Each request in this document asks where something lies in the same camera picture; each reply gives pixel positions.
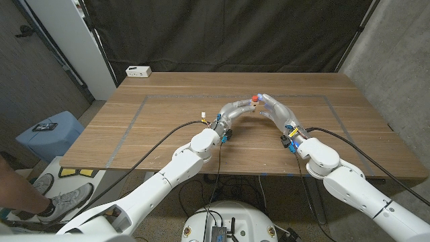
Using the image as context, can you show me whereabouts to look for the black backdrop stand pole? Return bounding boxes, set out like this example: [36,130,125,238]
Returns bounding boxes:
[334,0,382,73]
[77,0,119,88]

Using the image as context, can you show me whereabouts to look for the black backdrop curtain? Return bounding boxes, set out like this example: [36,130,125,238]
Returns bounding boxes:
[82,0,382,77]

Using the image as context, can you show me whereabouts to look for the blue stool with phone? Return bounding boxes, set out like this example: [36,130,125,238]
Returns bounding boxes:
[15,111,85,162]

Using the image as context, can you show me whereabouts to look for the person's bare leg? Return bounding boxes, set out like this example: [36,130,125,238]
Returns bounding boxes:
[0,156,56,218]

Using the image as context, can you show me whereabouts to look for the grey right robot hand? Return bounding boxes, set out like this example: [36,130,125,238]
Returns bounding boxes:
[257,93,312,146]

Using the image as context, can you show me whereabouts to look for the white pillar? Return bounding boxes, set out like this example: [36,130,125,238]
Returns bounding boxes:
[25,0,117,101]

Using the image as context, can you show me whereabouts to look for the grey table leg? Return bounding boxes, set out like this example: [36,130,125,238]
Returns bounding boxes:
[307,177,327,225]

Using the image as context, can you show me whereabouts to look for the black phone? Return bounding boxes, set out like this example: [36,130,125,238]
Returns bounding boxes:
[32,122,58,132]

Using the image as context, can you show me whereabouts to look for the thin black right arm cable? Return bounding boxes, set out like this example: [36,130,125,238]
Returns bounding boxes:
[294,153,337,242]

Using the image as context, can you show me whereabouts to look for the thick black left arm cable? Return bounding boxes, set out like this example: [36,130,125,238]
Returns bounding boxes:
[69,120,211,221]

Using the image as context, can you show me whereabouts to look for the black wall rail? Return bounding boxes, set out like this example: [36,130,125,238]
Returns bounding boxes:
[12,0,95,104]

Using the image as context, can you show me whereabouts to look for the black floor cables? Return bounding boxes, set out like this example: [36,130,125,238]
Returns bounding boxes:
[177,173,266,218]

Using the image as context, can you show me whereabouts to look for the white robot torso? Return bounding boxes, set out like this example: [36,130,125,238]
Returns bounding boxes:
[181,200,279,242]

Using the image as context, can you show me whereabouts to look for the grey sneaker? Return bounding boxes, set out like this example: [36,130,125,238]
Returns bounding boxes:
[32,173,54,198]
[36,183,94,223]

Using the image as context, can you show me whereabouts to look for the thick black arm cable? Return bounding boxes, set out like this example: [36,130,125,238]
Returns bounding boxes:
[306,127,430,207]
[69,120,211,221]

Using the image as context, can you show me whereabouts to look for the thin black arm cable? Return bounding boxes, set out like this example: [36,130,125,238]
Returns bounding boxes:
[294,153,337,242]
[203,143,223,242]

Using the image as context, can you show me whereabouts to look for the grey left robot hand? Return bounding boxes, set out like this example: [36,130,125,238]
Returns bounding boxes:
[211,99,258,138]

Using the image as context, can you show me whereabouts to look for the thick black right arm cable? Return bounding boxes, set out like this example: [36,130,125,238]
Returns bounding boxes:
[306,127,430,207]

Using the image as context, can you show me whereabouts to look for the white power strip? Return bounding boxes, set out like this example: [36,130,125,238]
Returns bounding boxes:
[126,65,153,79]

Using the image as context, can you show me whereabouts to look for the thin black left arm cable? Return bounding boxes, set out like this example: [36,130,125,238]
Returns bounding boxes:
[203,143,223,242]

